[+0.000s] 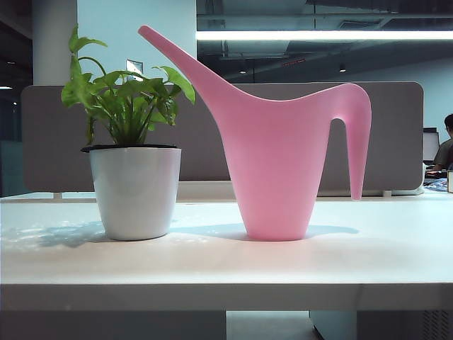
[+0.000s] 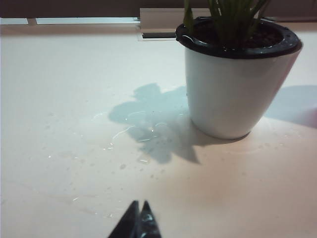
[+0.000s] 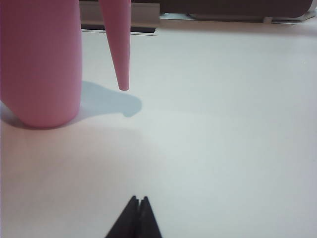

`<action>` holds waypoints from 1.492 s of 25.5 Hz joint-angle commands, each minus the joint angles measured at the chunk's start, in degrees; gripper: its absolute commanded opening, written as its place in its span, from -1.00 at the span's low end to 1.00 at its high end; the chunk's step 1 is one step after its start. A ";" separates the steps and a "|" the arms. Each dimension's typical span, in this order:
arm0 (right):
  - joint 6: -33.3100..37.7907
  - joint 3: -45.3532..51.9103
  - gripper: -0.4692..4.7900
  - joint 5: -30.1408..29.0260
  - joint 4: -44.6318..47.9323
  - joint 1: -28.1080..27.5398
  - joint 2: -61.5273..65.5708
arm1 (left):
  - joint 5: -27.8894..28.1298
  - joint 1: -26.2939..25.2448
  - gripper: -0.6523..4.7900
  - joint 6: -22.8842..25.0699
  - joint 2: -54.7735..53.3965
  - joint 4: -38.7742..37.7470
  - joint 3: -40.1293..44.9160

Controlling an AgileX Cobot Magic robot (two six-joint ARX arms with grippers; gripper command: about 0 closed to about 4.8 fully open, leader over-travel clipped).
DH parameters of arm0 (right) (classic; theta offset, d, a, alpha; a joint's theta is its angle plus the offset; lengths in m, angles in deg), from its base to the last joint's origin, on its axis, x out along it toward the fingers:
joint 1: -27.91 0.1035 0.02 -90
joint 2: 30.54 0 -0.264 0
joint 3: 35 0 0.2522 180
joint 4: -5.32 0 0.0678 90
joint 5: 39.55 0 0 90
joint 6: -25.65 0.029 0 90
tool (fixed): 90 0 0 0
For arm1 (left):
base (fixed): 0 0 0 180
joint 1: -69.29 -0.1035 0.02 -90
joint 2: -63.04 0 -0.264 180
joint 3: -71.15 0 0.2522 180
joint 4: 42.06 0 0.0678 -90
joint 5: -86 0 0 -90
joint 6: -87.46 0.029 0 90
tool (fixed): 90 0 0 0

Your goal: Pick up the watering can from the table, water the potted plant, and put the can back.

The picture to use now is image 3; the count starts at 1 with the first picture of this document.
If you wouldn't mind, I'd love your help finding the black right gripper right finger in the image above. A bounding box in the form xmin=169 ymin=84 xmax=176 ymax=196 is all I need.
xmin=138 ymin=196 xmax=164 ymax=238

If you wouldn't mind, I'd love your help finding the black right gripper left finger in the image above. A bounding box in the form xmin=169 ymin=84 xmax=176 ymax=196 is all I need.
xmin=105 ymin=195 xmax=141 ymax=238

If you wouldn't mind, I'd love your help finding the pink plastic watering can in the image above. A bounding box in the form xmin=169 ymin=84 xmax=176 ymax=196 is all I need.
xmin=0 ymin=0 xmax=131 ymax=129

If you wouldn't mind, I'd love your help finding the brown fabric desk divider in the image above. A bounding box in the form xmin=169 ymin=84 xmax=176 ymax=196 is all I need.
xmin=130 ymin=0 xmax=317 ymax=20

